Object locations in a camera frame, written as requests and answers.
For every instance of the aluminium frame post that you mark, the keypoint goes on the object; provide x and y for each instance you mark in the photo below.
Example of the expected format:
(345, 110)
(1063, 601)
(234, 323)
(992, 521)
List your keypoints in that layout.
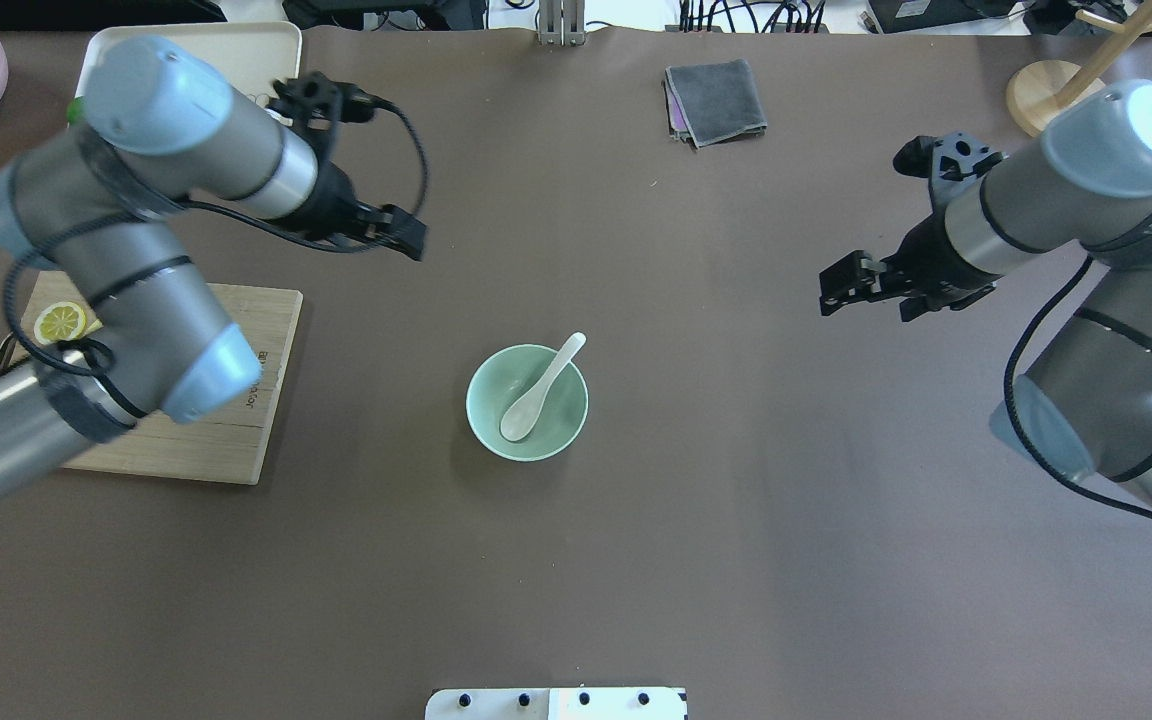
(561, 23)

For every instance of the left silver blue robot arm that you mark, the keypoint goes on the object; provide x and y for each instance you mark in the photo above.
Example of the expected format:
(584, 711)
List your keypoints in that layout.
(113, 315)

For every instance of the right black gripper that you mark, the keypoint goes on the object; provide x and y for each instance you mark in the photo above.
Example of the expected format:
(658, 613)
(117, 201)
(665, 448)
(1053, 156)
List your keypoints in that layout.
(924, 253)

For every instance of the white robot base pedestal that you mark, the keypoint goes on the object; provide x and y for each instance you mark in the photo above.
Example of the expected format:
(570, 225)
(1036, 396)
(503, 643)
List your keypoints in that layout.
(598, 702)

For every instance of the wooden stand with round base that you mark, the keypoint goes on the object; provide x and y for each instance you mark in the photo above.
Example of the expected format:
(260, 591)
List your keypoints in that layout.
(1046, 88)

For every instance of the cream serving tray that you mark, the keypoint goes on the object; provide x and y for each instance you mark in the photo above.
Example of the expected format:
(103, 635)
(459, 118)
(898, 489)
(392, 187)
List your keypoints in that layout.
(250, 55)

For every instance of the single lemon slice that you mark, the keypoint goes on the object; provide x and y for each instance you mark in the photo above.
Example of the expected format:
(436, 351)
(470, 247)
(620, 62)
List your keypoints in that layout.
(61, 321)

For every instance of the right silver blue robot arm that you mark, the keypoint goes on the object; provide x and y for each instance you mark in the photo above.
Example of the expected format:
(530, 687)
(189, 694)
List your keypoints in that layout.
(1077, 387)

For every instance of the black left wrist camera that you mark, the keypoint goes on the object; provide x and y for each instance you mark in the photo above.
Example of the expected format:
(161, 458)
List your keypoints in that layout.
(315, 101)

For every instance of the green lime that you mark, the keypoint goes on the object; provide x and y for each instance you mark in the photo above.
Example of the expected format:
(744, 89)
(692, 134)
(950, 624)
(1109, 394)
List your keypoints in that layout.
(75, 111)

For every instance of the bamboo cutting board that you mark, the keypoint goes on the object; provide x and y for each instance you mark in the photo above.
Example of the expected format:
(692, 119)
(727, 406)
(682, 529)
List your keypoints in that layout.
(227, 446)

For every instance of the white ceramic spoon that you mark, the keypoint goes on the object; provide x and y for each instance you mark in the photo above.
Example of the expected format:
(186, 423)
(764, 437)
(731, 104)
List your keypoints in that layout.
(523, 414)

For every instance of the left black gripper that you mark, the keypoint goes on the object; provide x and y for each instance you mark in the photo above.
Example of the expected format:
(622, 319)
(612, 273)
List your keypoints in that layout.
(333, 203)

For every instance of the green ceramic bowl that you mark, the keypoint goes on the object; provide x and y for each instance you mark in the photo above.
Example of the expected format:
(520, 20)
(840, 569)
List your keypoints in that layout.
(501, 379)

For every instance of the grey folded cloth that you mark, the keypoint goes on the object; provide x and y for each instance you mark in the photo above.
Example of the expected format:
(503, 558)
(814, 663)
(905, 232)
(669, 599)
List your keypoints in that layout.
(713, 103)

